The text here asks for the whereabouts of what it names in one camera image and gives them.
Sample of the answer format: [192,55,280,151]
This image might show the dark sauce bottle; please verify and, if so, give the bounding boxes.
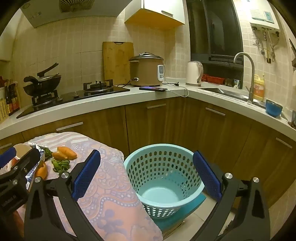
[10,81,21,110]
[5,80,14,114]

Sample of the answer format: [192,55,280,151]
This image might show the red box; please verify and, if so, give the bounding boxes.
[201,74,225,84]

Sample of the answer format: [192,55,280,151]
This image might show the black power cable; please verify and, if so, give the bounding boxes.
[114,77,139,88]

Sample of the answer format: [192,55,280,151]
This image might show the black gas stove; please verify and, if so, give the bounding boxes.
[16,79,131,119]

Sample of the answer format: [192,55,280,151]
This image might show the orange vegetable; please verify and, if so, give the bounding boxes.
[51,146,77,160]

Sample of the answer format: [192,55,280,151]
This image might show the floral patterned cloth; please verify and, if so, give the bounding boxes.
[16,132,163,241]

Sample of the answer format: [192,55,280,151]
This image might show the range hood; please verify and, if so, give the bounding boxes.
[20,0,121,29]

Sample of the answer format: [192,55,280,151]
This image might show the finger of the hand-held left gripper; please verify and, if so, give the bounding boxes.
[0,147,18,168]
[0,148,41,186]

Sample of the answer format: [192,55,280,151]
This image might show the steel faucet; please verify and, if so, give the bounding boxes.
[233,52,255,103]

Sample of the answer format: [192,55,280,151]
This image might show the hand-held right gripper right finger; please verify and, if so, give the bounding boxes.
[192,151,271,241]

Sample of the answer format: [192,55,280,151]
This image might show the yellow perforated plastic basket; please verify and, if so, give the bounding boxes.
[0,100,10,123]

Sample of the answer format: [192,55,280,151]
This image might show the yellow detergent bottle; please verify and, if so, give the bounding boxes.
[253,74,265,102]

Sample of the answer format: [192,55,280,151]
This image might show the blue bowl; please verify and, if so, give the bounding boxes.
[265,100,283,117]

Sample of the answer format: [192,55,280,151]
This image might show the dark window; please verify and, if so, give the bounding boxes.
[186,0,244,64]

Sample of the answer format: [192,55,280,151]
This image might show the white wall cabinet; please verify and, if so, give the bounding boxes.
[124,0,186,29]

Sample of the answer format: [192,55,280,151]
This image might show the black smartphone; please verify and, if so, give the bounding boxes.
[139,86,167,92]

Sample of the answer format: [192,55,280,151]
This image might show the white charging cable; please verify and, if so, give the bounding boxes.
[162,80,189,97]

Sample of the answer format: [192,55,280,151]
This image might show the water heater pipes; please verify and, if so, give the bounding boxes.
[252,30,280,63]

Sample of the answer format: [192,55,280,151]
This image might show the turquoise perforated plastic basket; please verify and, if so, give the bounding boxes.
[123,144,205,220]

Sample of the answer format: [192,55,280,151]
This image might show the white water heater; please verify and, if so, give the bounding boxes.
[249,9,281,35]

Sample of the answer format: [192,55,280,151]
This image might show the silver drink carton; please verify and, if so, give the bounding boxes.
[24,142,49,192]

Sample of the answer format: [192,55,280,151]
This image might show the green vegetable leaves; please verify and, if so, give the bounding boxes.
[51,159,70,175]

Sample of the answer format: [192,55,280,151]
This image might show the steel sink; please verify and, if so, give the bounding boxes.
[198,87,266,108]

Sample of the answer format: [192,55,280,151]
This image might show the white electric kettle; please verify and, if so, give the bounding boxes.
[186,61,204,87]

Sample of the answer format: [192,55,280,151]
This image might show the black wok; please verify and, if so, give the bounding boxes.
[23,62,62,96]

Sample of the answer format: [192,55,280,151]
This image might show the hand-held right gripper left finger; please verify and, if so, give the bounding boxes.
[23,149,102,241]

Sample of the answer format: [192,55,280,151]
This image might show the steel pot with lid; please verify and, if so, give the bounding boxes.
[129,52,164,87]

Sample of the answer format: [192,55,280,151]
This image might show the wooden cutting board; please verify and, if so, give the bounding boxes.
[102,42,134,86]

